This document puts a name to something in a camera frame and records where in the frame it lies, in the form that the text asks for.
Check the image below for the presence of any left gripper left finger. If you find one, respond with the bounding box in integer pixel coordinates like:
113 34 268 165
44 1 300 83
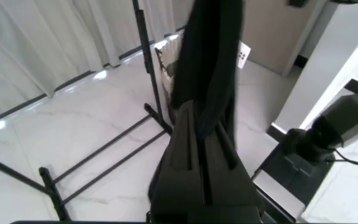
149 100 204 222

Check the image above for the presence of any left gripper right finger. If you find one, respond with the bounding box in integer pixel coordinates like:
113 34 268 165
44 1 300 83
203 123 265 222

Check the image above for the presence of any black short-sleeved shirt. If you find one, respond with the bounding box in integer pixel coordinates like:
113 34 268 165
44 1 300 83
147 0 245 203

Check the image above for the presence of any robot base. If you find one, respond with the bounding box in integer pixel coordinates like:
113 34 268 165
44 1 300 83
252 0 358 223

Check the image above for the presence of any black clothes rack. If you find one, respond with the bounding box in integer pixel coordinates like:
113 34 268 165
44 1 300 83
0 0 174 222

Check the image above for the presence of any white laundry basket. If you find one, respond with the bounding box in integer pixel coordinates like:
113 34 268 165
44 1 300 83
153 30 185 123

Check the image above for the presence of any white curtain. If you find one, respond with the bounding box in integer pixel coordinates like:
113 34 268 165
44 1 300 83
0 0 196 126

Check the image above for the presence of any black cable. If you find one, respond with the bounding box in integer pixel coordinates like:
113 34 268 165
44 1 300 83
324 126 358 174

